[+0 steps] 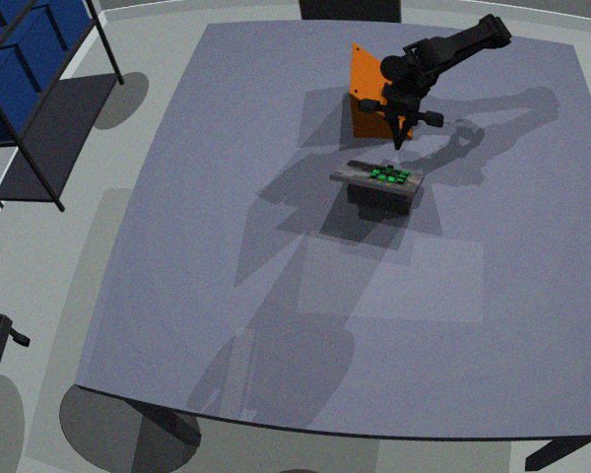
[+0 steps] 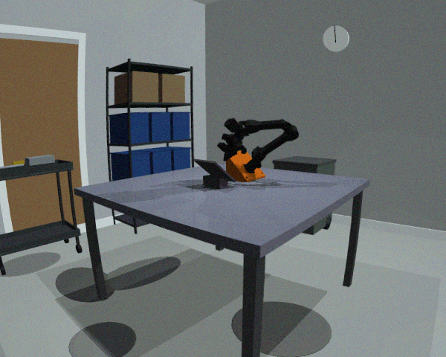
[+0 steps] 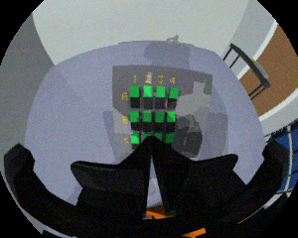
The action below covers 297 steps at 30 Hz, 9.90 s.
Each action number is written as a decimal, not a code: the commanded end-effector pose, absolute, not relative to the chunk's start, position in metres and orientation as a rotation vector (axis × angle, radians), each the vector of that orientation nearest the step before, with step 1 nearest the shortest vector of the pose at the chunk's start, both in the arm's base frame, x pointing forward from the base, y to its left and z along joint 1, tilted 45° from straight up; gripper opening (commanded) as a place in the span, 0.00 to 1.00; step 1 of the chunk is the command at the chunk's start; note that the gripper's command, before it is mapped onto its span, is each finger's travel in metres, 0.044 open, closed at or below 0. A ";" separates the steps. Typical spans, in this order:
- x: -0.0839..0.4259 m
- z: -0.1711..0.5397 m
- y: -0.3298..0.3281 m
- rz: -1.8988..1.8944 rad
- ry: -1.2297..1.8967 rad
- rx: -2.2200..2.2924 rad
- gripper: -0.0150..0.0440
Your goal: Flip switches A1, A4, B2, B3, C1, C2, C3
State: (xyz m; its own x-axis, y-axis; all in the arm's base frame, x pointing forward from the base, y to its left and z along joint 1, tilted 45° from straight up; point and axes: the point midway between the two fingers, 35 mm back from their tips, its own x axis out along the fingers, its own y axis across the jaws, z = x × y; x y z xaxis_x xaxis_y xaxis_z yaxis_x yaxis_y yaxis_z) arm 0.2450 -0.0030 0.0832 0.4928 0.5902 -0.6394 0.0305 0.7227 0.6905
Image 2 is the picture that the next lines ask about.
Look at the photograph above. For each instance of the grey switch panel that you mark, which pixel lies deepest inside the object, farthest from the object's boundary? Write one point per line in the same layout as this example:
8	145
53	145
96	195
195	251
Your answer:
218	176

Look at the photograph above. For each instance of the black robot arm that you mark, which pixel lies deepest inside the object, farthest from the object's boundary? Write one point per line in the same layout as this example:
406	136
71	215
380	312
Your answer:
251	126

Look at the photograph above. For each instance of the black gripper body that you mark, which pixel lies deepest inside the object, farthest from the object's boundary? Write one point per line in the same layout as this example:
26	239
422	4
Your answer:
237	146

